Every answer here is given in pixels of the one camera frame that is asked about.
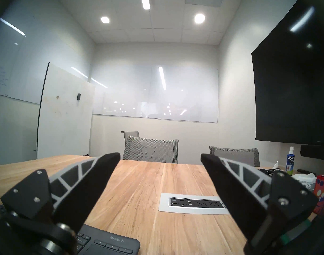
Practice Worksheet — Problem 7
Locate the written-on wall whiteboard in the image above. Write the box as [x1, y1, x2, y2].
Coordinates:
[0, 7, 95, 105]

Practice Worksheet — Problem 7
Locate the wide glass wall whiteboard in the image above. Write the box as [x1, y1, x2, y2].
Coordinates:
[92, 64, 219, 123]

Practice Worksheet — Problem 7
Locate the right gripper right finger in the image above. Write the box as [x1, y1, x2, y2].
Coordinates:
[200, 153, 319, 254]

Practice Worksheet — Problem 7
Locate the whiteboard cleaner spray bottle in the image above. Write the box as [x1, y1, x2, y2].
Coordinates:
[286, 146, 296, 176]

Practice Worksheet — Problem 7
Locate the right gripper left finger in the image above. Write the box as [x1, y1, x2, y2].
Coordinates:
[0, 152, 121, 232]

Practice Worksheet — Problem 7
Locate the dark grey wireless keyboard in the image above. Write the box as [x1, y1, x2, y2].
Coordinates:
[0, 204, 141, 255]

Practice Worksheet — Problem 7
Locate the rolling white whiteboard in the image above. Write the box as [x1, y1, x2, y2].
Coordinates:
[36, 62, 96, 160]

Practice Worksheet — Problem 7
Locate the grey mesh office chair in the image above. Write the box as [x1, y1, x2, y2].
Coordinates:
[123, 136, 179, 164]
[209, 146, 260, 167]

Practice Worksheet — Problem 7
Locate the silver table outlet panel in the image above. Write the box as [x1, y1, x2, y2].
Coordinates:
[158, 193, 230, 215]

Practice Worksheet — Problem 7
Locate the large black wall screen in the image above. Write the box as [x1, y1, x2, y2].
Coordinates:
[251, 0, 324, 146]

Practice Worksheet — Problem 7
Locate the grey armrest swivel chair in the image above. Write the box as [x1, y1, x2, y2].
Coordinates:
[121, 130, 140, 148]

